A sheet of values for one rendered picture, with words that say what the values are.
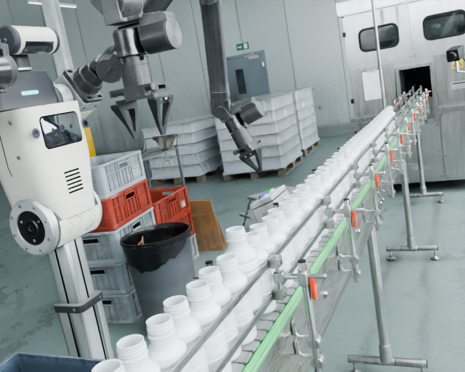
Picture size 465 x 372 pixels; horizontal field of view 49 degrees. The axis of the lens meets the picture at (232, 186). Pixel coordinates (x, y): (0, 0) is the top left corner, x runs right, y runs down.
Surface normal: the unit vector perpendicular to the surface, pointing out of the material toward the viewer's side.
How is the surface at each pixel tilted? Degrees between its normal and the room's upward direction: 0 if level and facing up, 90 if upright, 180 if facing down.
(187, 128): 90
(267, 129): 90
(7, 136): 90
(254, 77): 90
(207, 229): 100
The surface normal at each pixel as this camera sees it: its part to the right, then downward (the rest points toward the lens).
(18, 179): -0.36, 0.42
